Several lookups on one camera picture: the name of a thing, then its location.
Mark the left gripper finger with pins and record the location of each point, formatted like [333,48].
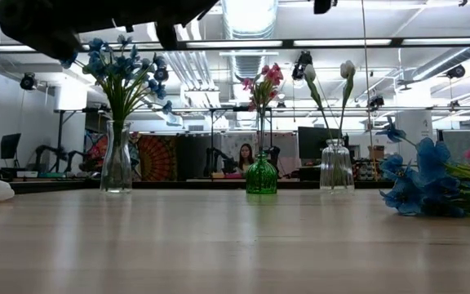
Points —
[194,4]
[192,15]

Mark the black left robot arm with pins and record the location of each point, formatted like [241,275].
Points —
[43,28]

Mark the black background robot arm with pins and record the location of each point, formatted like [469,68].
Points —
[57,163]

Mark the tall clear glass vase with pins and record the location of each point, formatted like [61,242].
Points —
[116,171]

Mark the green ribbed glass vase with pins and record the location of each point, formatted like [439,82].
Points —
[261,177]

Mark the clear ribbed glass vase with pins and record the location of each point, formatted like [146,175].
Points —
[337,167]

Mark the white ceiling pipes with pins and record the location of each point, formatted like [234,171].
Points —
[194,69]

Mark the black ceiling spotlight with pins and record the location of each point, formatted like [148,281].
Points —
[161,74]
[375,102]
[456,71]
[28,83]
[305,58]

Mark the black beam with light strips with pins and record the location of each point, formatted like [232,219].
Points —
[288,43]

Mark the orange mandala tapestry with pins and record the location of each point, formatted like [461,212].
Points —
[157,157]

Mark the person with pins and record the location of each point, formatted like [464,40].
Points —
[246,157]

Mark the wide black monitor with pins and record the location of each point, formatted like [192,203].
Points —
[310,143]

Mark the silver ceiling air duct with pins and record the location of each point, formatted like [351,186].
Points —
[249,67]

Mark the black background rig frame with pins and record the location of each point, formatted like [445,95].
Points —
[60,134]

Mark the black aluminium table frame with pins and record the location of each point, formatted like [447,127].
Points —
[198,185]

